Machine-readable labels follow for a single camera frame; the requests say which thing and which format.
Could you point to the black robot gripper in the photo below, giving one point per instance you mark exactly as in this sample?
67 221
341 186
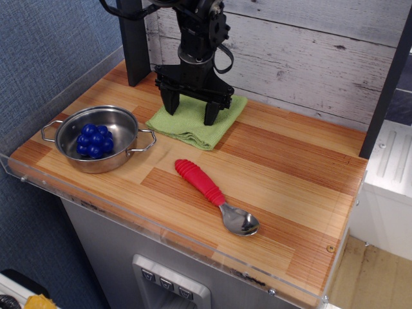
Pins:
193 77

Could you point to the green towel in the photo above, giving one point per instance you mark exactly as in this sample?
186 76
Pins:
187 123

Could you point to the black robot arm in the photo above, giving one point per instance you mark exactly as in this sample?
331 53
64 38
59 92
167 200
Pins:
203 27

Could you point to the small steel pot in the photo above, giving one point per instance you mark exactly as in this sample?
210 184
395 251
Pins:
127 136

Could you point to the blue toy grape cluster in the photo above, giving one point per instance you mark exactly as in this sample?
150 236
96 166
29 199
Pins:
95 141

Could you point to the clear acrylic edge guard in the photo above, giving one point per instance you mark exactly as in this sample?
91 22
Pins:
302 204

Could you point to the grey toy fridge cabinet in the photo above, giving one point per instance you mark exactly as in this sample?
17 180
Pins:
110 247

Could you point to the silver dispenser button panel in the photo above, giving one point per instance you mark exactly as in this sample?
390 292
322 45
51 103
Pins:
161 287

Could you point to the white toy sink unit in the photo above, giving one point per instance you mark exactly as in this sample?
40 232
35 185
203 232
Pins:
382 213

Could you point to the yellow object at corner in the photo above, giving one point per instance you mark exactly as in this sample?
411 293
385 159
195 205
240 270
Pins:
39 302

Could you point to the dark left shelf post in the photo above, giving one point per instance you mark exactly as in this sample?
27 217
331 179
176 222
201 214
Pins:
135 49

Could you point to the dark shelf post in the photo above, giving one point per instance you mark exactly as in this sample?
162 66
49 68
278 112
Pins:
135 49
390 84

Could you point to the red handled metal spoon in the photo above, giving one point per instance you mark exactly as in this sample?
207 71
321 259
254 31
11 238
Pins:
235 220

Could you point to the dark right shelf post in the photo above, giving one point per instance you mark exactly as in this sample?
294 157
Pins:
390 84

